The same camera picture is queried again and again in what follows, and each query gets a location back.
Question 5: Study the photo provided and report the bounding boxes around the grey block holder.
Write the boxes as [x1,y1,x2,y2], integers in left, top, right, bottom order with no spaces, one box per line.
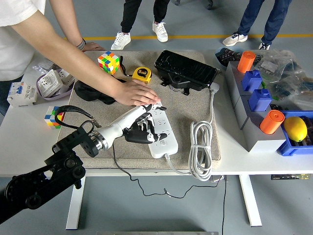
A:
[224,60,287,153]

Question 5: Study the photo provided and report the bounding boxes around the white wall socket panel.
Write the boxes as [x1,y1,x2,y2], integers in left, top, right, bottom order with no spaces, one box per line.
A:
[38,69,63,97]
[58,68,75,85]

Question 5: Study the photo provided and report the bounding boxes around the black rectangular device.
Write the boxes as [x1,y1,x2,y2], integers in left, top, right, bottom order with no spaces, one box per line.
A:
[154,50,220,96]

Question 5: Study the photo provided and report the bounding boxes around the black wrist strap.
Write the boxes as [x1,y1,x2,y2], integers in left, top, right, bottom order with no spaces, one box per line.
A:
[119,55,130,77]

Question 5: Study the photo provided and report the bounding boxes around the person's left hand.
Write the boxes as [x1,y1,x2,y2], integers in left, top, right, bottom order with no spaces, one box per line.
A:
[84,41,106,52]

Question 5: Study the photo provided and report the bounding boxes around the white circuit breaker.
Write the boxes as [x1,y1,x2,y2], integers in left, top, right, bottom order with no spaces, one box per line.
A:
[6,82,38,108]

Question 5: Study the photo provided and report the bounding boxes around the person in blue trousers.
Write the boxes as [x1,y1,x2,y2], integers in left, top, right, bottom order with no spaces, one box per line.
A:
[222,0,293,51]

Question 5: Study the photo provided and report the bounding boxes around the white power strip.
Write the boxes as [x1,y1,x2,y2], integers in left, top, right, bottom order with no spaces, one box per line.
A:
[135,102,179,159]

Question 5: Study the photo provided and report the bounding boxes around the person in black trousers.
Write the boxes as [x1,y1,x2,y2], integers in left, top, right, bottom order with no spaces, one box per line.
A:
[111,0,171,51]

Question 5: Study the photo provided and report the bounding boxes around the white power strip cord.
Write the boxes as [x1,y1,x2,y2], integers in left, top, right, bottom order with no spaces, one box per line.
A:
[165,82,221,182]

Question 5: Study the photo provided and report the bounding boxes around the black table control panel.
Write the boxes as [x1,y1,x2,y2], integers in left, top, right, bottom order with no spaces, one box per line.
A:
[270,174,309,181]

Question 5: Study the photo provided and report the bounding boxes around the person in white shirt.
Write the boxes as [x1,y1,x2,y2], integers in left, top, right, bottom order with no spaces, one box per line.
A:
[0,0,67,116]

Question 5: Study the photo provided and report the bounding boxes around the orange cylinder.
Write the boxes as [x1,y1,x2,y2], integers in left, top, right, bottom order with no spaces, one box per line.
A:
[259,110,285,135]
[237,50,256,73]

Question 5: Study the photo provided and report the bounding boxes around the white table leg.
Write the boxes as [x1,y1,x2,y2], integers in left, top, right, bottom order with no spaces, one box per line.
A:
[239,175,262,227]
[65,176,86,230]

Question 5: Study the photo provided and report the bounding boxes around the blue plastic bin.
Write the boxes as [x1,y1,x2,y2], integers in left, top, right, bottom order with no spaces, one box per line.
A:
[276,110,313,157]

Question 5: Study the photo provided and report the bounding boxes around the yellow lemon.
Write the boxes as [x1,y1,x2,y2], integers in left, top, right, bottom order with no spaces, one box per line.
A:
[283,117,308,142]

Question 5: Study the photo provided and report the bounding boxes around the large colourful puzzle cube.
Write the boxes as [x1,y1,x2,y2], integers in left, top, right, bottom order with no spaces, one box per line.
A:
[97,50,120,75]

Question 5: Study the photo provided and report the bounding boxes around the grey-brown mat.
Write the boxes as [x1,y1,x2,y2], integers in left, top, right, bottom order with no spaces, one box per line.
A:
[54,49,222,170]

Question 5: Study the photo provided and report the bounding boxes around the small colourful puzzle cube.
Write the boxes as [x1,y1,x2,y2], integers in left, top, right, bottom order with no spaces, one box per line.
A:
[45,105,66,129]

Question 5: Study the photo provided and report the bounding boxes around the thin black hanging cable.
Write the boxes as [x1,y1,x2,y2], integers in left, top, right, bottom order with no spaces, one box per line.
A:
[221,175,227,235]

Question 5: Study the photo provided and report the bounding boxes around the person's right hand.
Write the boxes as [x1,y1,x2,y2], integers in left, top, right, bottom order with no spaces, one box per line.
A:
[113,79,162,106]

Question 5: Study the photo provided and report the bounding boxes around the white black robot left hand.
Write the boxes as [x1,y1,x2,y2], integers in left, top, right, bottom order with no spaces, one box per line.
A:
[97,103,169,147]

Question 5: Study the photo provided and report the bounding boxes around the black cloth pouch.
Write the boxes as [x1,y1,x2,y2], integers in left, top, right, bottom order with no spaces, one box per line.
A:
[74,77,128,105]

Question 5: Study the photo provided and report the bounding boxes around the clear bags of parts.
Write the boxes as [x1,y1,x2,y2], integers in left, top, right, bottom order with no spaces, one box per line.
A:
[254,49,313,111]

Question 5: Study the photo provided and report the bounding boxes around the blue block with knob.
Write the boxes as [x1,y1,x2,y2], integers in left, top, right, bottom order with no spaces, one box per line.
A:
[241,70,263,93]
[248,89,272,112]

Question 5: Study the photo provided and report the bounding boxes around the blue bowl with parts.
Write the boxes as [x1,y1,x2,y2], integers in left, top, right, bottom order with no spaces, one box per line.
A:
[214,46,245,69]

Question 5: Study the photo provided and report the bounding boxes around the black plug with cord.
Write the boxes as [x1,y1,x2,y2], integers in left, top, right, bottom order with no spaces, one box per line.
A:
[112,117,222,198]

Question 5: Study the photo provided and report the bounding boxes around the thick yellow tape measure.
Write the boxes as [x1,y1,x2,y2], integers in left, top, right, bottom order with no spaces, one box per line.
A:
[132,66,153,85]

